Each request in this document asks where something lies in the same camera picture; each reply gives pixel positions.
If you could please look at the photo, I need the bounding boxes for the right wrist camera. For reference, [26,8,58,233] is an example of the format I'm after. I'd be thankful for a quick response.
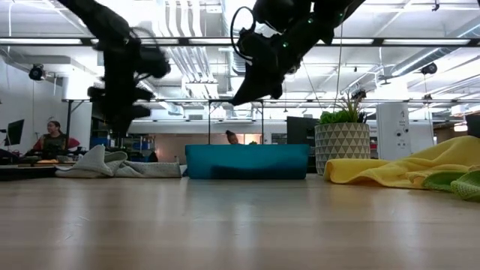
[238,28,266,61]

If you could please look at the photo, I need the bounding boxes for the black computer monitor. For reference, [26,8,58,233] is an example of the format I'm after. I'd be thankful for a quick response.
[5,118,26,147]

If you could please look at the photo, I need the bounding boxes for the green microfiber towel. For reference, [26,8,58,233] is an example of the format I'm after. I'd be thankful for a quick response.
[422,170,480,203]

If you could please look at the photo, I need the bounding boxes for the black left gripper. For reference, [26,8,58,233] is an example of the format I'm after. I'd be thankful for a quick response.
[88,37,155,137]

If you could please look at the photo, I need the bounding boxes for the white kiosk cabinet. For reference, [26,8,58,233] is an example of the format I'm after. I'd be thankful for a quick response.
[376,102,413,161]

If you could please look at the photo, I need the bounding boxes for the teal plastic bin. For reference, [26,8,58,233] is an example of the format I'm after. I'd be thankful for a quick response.
[184,144,311,180]

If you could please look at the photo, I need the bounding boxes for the black looped camera cable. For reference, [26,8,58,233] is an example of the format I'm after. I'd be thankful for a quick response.
[229,6,258,63]

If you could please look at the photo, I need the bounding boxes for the black upright panel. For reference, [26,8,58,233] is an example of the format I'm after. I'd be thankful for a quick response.
[286,115,320,173]

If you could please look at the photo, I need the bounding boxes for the grey waffle towel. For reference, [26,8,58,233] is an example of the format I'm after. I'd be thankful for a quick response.
[54,144,188,179]

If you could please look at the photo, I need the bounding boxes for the black ceiling beam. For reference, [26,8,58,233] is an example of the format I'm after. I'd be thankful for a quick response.
[0,36,480,48]

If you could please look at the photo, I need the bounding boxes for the yellow microfiber towel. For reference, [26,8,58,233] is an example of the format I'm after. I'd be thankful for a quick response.
[324,134,480,191]

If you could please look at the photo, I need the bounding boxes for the black aluminium frame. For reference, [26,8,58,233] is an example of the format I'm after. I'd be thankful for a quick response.
[0,163,57,182]

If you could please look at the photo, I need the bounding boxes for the person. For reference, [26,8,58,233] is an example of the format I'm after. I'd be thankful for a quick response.
[224,129,240,146]
[32,120,82,158]

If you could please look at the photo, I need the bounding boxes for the potted succulent plant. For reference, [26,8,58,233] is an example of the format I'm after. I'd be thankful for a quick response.
[313,89,372,176]

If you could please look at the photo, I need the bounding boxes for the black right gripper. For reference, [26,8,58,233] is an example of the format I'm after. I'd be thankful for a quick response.
[228,37,301,107]

